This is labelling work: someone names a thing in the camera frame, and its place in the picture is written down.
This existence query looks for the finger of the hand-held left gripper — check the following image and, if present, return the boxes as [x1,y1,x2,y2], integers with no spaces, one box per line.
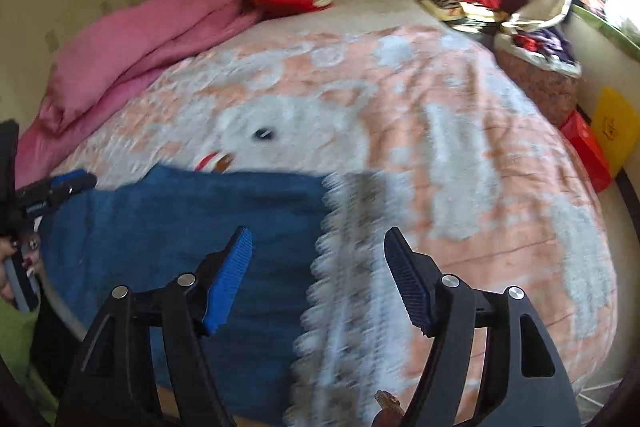
[14,171,99,219]

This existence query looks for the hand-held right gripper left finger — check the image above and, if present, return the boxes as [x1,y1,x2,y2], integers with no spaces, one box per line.
[55,226,254,427]

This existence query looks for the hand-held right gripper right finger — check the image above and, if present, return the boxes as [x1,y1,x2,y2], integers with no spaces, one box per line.
[384,227,583,427]

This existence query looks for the blue denim pants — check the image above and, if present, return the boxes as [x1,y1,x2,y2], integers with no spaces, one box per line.
[37,164,431,427]

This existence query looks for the person's left hand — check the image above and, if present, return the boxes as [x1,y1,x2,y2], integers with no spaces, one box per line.
[0,232,42,305]

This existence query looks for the pink duvet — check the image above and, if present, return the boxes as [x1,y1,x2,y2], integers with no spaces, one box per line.
[15,0,266,190]

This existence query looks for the green garment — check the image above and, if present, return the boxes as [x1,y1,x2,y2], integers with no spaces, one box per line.
[0,297,58,408]

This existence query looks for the peach and white printed bedspread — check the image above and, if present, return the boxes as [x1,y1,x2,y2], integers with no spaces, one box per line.
[15,0,618,427]

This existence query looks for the red bag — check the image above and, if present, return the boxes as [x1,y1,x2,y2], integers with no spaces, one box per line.
[559,109,613,192]

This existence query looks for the yellow bag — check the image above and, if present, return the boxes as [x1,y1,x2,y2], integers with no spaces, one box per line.
[590,87,640,172]

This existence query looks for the pile of loose clothes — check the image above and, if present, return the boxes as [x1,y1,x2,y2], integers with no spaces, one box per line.
[495,24,583,75]

